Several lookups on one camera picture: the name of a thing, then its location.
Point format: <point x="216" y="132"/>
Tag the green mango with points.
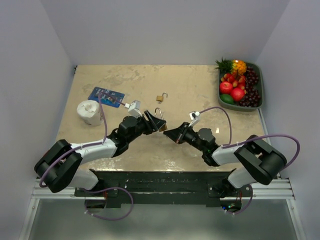
<point x="226" y="98"/>

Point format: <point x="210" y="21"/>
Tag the small brass padlock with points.
<point x="160" y="98"/>

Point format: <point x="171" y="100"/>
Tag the aluminium frame rail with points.
<point x="38" y="194"/>

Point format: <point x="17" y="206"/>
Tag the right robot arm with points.
<point x="260" y="161"/>

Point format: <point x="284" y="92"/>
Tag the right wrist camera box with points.
<point x="194" y="118"/>

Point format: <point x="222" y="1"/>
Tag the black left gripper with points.
<point x="158" y="123"/>

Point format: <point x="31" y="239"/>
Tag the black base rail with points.
<point x="152" y="187"/>

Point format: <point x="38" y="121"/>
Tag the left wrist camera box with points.
<point x="134" y="108"/>

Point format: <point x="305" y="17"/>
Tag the large brass padlock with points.
<point x="159" y="115"/>

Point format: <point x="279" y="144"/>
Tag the dark grape bunch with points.
<point x="248" y="82"/>

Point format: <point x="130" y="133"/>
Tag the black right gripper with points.
<point x="178" y="134"/>

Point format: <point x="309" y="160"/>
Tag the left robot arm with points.
<point x="59" y="166"/>

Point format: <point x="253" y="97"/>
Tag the white paper roll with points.
<point x="90" y="112"/>

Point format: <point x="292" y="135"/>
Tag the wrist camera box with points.
<point x="194" y="118"/>
<point x="134" y="108"/>

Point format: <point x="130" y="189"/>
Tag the red apple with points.
<point x="225" y="87"/>
<point x="237" y="94"/>

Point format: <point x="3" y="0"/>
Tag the toy pineapple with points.
<point x="234" y="67"/>

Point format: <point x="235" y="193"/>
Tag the blue blister pack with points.
<point x="108" y="97"/>

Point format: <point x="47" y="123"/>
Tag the grey fruit tray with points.
<point x="260" y="87"/>

